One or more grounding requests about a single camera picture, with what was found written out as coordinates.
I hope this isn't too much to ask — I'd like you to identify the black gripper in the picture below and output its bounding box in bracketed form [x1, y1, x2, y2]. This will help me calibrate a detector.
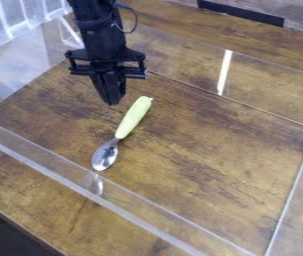
[66, 20, 148, 105]

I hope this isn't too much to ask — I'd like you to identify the green handled metal spoon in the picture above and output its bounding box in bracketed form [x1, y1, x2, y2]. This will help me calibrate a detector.
[91, 96, 152, 171]

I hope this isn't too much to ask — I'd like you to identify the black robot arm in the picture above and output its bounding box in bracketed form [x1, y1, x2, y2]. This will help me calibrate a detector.
[66, 0, 147, 105]

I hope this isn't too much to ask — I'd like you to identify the black bar on table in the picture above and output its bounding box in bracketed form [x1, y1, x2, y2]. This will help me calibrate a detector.
[197, 0, 285, 27]

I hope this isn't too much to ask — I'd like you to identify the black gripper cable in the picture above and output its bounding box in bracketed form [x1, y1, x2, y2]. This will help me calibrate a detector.
[111, 0, 139, 34]

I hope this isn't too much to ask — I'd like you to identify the clear acrylic tray enclosure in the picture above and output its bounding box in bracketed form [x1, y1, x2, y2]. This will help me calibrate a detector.
[0, 21, 303, 256]

